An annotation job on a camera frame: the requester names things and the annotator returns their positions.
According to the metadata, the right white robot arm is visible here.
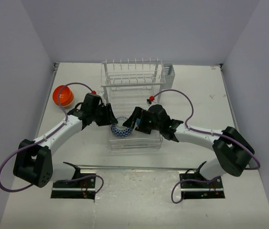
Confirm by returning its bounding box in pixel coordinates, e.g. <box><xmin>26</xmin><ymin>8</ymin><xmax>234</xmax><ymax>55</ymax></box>
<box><xmin>123</xmin><ymin>104</ymin><xmax>255</xmax><ymax>187</ymax></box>

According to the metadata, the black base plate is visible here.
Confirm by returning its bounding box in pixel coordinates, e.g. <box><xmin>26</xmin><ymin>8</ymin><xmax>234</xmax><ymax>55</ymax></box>
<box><xmin>51</xmin><ymin>177</ymin><xmax>96</xmax><ymax>200</ymax></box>
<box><xmin>180</xmin><ymin>177</ymin><xmax>225</xmax><ymax>199</ymax></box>

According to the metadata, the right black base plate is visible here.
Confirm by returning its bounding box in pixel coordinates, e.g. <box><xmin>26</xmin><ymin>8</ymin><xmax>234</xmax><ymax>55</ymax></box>
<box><xmin>180</xmin><ymin>177</ymin><xmax>225</xmax><ymax>199</ymax></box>

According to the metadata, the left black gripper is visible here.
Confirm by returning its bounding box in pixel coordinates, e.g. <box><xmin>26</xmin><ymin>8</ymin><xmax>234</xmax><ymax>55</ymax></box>
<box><xmin>92</xmin><ymin>103</ymin><xmax>117</xmax><ymax>126</ymax></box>

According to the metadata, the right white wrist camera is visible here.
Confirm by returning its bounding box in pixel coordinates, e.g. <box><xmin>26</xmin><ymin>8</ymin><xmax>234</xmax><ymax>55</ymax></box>
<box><xmin>146</xmin><ymin>96</ymin><xmax>155</xmax><ymax>105</ymax></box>

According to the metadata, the blue patterned bowl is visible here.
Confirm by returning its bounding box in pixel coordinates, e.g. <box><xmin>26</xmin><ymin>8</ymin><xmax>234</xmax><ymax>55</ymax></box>
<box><xmin>110</xmin><ymin>116</ymin><xmax>133</xmax><ymax>138</ymax></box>

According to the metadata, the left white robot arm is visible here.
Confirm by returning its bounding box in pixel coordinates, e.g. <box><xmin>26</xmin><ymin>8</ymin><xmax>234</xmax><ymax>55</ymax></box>
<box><xmin>13</xmin><ymin>93</ymin><xmax>117</xmax><ymax>187</ymax></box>

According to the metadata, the teal bowl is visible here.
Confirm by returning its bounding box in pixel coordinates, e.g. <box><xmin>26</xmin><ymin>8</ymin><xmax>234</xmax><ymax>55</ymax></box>
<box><xmin>136</xmin><ymin>117</ymin><xmax>142</xmax><ymax>126</ymax></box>

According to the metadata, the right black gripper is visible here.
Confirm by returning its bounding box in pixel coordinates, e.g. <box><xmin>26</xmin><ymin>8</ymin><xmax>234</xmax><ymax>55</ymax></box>
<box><xmin>124</xmin><ymin>107</ymin><xmax>163</xmax><ymax>135</ymax></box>

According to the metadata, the grey cutlery holder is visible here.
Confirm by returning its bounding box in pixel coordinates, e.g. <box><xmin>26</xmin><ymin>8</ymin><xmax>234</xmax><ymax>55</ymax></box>
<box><xmin>164</xmin><ymin>63</ymin><xmax>175</xmax><ymax>89</ymax></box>

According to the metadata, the white wire dish rack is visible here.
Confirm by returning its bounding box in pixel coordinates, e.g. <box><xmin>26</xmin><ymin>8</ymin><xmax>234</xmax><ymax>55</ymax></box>
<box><xmin>101</xmin><ymin>59</ymin><xmax>166</xmax><ymax>151</ymax></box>

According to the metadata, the orange bowl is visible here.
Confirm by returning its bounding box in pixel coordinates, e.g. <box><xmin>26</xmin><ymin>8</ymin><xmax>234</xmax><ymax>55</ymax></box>
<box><xmin>52</xmin><ymin>94</ymin><xmax>74</xmax><ymax>107</ymax></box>
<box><xmin>52</xmin><ymin>85</ymin><xmax>74</xmax><ymax>106</ymax></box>

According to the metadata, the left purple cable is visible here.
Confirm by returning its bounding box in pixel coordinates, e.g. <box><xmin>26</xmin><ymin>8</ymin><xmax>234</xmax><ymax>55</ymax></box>
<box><xmin>0</xmin><ymin>82</ymin><xmax>104</xmax><ymax>194</ymax></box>

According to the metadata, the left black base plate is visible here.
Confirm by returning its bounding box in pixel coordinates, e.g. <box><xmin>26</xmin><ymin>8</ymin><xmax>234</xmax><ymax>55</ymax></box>
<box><xmin>51</xmin><ymin>177</ymin><xmax>96</xmax><ymax>200</ymax></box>

